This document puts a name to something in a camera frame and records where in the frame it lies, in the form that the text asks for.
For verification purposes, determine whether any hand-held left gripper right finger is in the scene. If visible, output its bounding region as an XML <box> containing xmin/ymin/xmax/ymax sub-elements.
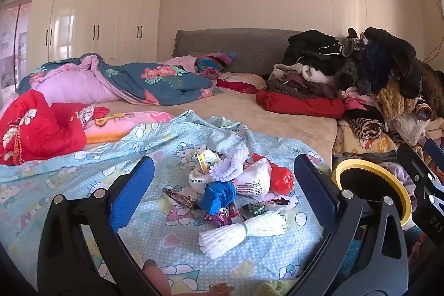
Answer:
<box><xmin>289</xmin><ymin>154</ymin><xmax>410</xmax><ymax>296</ymax></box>

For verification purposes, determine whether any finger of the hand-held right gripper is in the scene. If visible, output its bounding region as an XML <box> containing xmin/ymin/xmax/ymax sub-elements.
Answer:
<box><xmin>396</xmin><ymin>143</ymin><xmax>444</xmax><ymax>213</ymax></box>
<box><xmin>425</xmin><ymin>138</ymin><xmax>444</xmax><ymax>177</ymax></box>

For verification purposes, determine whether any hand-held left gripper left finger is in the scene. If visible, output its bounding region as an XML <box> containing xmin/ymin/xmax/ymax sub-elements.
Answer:
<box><xmin>36</xmin><ymin>155</ymin><xmax>170</xmax><ymax>296</ymax></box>

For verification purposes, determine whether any red plastic bag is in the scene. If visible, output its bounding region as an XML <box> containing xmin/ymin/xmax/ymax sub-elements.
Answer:
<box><xmin>269</xmin><ymin>164</ymin><xmax>295</xmax><ymax>194</ymax></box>

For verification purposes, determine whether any yellow-rimmed black trash bin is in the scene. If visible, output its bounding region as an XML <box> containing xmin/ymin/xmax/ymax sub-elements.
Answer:
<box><xmin>331</xmin><ymin>159</ymin><xmax>413</xmax><ymax>231</ymax></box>

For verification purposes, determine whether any dark brown wrapper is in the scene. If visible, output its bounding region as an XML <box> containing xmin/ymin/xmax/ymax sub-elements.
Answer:
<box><xmin>163</xmin><ymin>188</ymin><xmax>200</xmax><ymax>210</ymax></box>

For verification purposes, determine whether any white printed plastic bag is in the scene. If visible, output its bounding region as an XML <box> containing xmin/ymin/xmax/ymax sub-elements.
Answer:
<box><xmin>232</xmin><ymin>157</ymin><xmax>273</xmax><ymax>198</ymax></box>

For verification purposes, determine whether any green foil wrapper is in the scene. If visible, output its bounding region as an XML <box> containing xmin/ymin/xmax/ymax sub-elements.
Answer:
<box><xmin>243</xmin><ymin>202</ymin><xmax>266</xmax><ymax>216</ymax></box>

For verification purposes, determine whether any white plastic packaging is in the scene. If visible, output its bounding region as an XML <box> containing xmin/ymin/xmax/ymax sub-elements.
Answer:
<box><xmin>188</xmin><ymin>150</ymin><xmax>224</xmax><ymax>194</ymax></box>

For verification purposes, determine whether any white foam net bundle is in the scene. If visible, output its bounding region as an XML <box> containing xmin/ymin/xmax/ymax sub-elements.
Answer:
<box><xmin>199</xmin><ymin>211</ymin><xmax>288</xmax><ymax>259</ymax></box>

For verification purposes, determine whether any blue plastic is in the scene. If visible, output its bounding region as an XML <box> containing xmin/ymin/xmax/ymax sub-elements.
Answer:
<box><xmin>200</xmin><ymin>182</ymin><xmax>237</xmax><ymax>215</ymax></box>

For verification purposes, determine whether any purple candy wrapper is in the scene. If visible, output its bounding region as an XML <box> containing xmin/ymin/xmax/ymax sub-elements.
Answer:
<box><xmin>203</xmin><ymin>208</ymin><xmax>241</xmax><ymax>228</ymax></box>

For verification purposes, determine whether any lilac fleece garment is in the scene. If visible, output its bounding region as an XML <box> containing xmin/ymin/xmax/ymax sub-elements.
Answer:
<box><xmin>387</xmin><ymin>162</ymin><xmax>417</xmax><ymax>196</ymax></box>

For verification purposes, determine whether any yellow cartoon blanket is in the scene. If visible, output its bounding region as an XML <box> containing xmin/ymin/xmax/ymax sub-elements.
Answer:
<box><xmin>333</xmin><ymin>119</ymin><xmax>398</xmax><ymax>156</ymax></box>

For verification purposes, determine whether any brown striped knit garment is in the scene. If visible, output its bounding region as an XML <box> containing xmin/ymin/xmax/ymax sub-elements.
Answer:
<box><xmin>347</xmin><ymin>117</ymin><xmax>384</xmax><ymax>140</ymax></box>

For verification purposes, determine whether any light blue cartoon sheet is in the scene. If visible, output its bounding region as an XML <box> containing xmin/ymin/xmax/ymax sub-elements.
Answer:
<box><xmin>0</xmin><ymin>110</ymin><xmax>334</xmax><ymax>296</ymax></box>

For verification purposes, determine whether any yellow plush garment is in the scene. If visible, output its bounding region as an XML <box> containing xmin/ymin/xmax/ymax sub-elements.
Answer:
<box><xmin>376</xmin><ymin>79</ymin><xmax>417</xmax><ymax>121</ymax></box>

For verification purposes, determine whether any pink cartoon blanket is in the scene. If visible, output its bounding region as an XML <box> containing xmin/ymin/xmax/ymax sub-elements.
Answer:
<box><xmin>79</xmin><ymin>107</ymin><xmax>174</xmax><ymax>146</ymax></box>

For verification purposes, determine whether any pink garment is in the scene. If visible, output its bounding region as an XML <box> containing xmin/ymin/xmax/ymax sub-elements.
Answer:
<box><xmin>342</xmin><ymin>90</ymin><xmax>377</xmax><ymax>113</ymax></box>

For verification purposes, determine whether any red rolled garment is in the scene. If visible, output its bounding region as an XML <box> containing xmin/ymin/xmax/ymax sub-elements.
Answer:
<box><xmin>256</xmin><ymin>89</ymin><xmax>346</xmax><ymax>119</ymax></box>

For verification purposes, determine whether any pink rounded object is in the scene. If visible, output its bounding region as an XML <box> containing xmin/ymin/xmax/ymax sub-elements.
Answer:
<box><xmin>142</xmin><ymin>259</ymin><xmax>171</xmax><ymax>296</ymax></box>

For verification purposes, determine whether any bed with beige sheet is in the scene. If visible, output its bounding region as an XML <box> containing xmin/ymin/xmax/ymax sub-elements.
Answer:
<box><xmin>87</xmin><ymin>70</ymin><xmax>339</xmax><ymax>175</ymax></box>

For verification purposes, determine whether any pile of dark clothes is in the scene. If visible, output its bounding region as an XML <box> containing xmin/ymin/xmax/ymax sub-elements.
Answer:
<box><xmin>335</xmin><ymin>27</ymin><xmax>444</xmax><ymax>147</ymax></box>

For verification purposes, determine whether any brown dotted garment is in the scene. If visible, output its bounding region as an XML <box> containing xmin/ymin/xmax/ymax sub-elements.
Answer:
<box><xmin>267</xmin><ymin>77</ymin><xmax>342</xmax><ymax>99</ymax></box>

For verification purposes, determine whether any red floral cloth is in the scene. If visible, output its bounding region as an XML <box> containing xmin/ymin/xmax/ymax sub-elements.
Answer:
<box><xmin>0</xmin><ymin>90</ymin><xmax>109</xmax><ymax>166</ymax></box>

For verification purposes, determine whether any blue floral quilt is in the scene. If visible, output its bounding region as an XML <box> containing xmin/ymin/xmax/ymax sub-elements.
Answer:
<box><xmin>16</xmin><ymin>53</ymin><xmax>224</xmax><ymax>107</ymax></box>

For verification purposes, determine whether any white fleece garment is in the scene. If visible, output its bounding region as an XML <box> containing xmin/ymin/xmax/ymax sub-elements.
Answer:
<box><xmin>272</xmin><ymin>63</ymin><xmax>344</xmax><ymax>84</ymax></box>

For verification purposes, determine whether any red lace cloth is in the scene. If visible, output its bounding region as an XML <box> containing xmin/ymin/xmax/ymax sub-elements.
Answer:
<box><xmin>217</xmin><ymin>79</ymin><xmax>259</xmax><ymax>95</ymax></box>

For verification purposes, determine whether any cream pillow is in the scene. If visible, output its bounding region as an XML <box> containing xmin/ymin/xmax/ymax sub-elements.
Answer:
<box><xmin>218</xmin><ymin>72</ymin><xmax>268</xmax><ymax>90</ymax></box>

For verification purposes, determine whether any pink pillow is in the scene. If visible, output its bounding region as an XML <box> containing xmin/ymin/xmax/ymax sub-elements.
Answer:
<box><xmin>163</xmin><ymin>55</ymin><xmax>199</xmax><ymax>70</ymax></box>

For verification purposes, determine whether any black jacket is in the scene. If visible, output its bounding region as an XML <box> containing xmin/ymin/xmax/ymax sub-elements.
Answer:
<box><xmin>282</xmin><ymin>30</ymin><xmax>342</xmax><ymax>66</ymax></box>

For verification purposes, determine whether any striped pillow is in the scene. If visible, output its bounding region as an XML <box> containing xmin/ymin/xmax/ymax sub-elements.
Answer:
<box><xmin>196</xmin><ymin>52</ymin><xmax>237</xmax><ymax>72</ymax></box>

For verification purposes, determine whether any grey headboard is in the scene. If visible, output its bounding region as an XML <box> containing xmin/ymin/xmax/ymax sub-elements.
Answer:
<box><xmin>172</xmin><ymin>28</ymin><xmax>306</xmax><ymax>75</ymax></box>

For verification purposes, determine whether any white wardrobe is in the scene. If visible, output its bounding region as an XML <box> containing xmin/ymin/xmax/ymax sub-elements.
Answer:
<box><xmin>0</xmin><ymin>0</ymin><xmax>166</xmax><ymax>82</ymax></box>

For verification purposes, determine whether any pink cartoon door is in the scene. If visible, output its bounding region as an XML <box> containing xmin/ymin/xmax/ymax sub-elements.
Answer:
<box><xmin>0</xmin><ymin>1</ymin><xmax>32</xmax><ymax>93</ymax></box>

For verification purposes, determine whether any black cable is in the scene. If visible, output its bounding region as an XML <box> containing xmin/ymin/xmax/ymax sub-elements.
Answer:
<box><xmin>425</xmin><ymin>45</ymin><xmax>444</xmax><ymax>63</ymax></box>

